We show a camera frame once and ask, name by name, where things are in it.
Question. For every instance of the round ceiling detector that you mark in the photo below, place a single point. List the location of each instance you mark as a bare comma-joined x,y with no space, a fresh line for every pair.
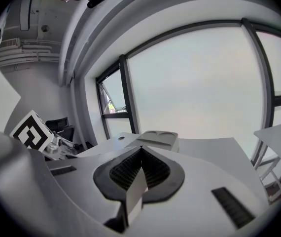
45,28

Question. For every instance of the ceiling air vent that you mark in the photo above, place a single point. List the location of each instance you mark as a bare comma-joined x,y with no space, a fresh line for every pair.
10,43

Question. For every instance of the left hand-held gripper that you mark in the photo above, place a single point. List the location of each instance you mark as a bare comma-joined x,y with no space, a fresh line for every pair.
33,132

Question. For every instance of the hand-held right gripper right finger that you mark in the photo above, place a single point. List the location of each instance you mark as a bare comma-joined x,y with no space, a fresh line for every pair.
199,189

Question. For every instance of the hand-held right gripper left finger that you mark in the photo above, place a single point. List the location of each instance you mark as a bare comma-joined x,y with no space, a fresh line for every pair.
81,181

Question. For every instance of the white ceiling pipes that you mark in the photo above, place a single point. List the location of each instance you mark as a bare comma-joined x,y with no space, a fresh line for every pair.
29,53

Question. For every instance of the long ceiling light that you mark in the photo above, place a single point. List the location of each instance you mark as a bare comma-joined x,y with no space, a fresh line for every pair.
26,11

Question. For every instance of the black office chair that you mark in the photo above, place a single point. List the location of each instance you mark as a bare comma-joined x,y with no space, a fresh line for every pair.
61,128

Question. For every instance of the grey container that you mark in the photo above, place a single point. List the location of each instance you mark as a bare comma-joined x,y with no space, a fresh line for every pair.
159,138

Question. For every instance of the white side table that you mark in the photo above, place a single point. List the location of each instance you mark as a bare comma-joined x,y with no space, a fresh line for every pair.
276,134

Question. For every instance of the black window frame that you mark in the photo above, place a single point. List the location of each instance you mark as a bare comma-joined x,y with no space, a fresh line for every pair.
266,88

